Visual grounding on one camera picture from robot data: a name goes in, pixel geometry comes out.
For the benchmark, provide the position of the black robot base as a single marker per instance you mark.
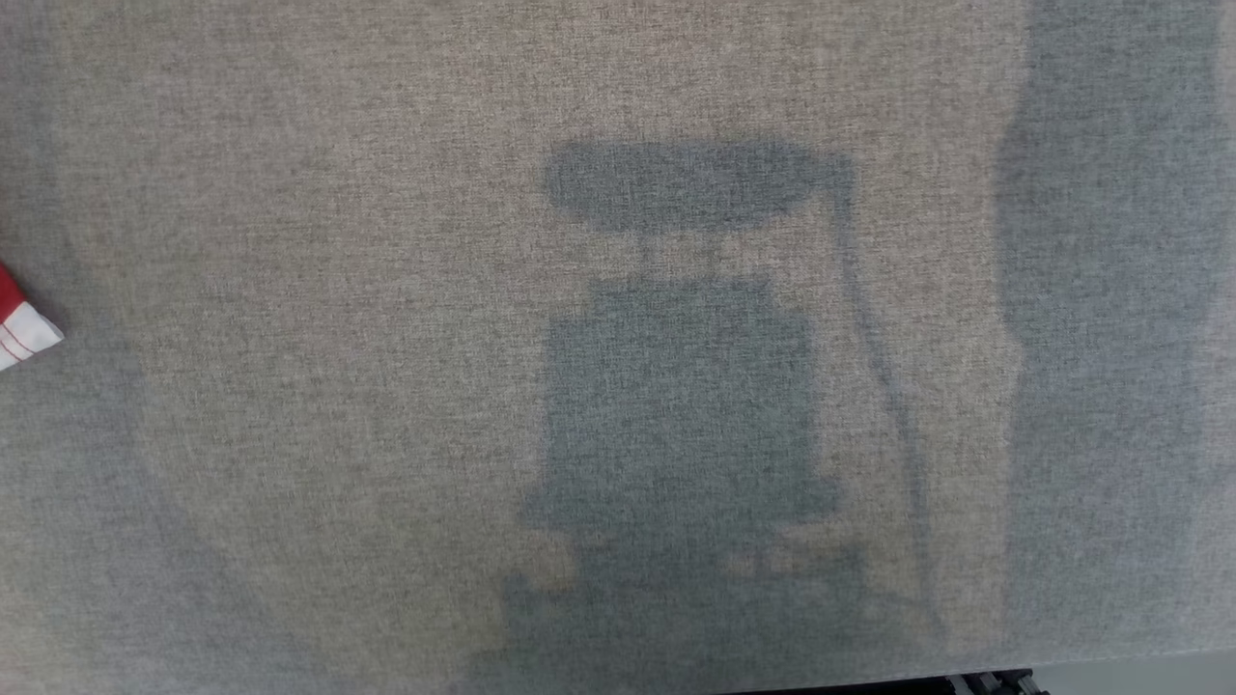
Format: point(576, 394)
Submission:
point(966, 685)

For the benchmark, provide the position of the red and white garment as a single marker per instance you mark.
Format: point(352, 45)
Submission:
point(19, 333)

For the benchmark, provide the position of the grey fabric sofa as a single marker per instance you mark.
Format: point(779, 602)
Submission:
point(290, 290)

